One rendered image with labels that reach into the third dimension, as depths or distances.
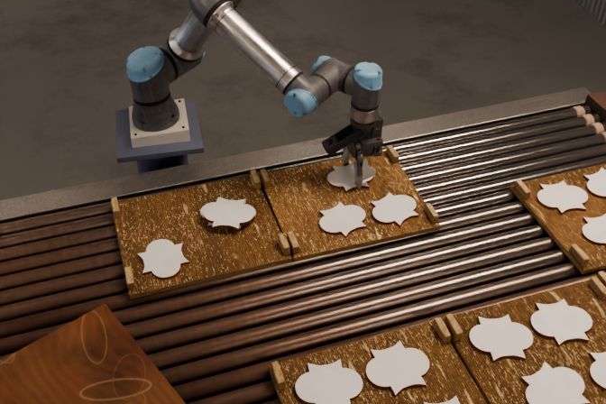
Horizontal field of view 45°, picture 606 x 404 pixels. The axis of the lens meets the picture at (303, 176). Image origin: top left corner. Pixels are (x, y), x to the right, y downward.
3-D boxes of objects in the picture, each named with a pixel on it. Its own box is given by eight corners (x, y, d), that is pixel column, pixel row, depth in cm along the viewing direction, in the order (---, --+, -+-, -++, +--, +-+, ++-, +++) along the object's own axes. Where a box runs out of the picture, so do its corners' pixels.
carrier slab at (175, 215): (111, 206, 201) (110, 202, 200) (255, 178, 211) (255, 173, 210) (130, 299, 175) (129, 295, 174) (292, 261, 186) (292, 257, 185)
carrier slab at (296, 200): (258, 178, 211) (258, 173, 210) (389, 152, 221) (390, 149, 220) (293, 262, 185) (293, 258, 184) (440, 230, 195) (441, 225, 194)
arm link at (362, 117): (356, 114, 190) (345, 96, 196) (355, 128, 193) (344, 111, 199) (383, 109, 192) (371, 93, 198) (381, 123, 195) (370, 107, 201)
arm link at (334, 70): (302, 67, 190) (336, 81, 185) (326, 48, 197) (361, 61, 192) (301, 91, 195) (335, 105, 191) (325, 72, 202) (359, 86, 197)
